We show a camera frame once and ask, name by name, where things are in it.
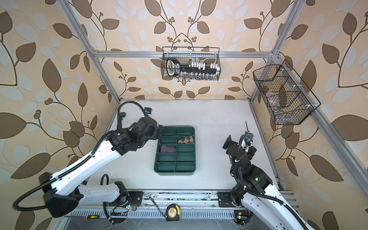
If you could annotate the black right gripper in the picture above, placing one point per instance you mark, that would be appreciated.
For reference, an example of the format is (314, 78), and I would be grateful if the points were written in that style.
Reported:
(228, 142)

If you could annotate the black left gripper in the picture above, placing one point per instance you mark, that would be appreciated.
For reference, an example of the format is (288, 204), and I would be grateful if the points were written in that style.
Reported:
(156, 136)

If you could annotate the purple sock yellow cuff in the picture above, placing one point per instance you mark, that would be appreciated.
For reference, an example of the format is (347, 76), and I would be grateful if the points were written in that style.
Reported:
(167, 149)

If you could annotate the beige argyle sock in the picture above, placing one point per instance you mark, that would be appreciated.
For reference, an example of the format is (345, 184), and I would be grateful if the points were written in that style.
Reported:
(186, 140)

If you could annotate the green plastic organizer tray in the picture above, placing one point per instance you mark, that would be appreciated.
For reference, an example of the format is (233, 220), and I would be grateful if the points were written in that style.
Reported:
(176, 153)

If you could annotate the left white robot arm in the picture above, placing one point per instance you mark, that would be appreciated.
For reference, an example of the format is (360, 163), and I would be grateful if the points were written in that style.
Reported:
(65, 190)

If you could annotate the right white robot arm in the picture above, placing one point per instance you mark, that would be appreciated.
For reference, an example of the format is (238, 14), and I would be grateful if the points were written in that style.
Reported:
(255, 190)

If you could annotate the black socket set holder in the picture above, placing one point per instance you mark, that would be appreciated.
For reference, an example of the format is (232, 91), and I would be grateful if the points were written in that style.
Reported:
(176, 68)

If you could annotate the yellow black tape measure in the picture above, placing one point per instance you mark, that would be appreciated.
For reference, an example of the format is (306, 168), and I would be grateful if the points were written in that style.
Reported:
(173, 213)

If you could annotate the small yellow black screwdriver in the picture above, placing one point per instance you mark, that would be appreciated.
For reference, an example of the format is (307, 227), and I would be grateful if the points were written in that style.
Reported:
(92, 217)

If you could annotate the green pipe wrench black handle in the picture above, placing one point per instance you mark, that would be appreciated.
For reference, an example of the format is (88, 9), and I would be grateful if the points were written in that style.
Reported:
(120, 117)

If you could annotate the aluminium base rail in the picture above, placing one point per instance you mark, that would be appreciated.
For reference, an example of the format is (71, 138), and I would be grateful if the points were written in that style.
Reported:
(193, 204)

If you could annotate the right wire basket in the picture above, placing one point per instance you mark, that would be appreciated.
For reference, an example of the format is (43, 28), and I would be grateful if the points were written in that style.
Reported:
(288, 98)

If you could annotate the wire basket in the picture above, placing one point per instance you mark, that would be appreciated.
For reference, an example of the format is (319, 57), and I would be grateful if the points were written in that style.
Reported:
(198, 54)
(288, 98)

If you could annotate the back wire basket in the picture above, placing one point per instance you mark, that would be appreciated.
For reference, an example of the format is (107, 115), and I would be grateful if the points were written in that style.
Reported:
(198, 54)

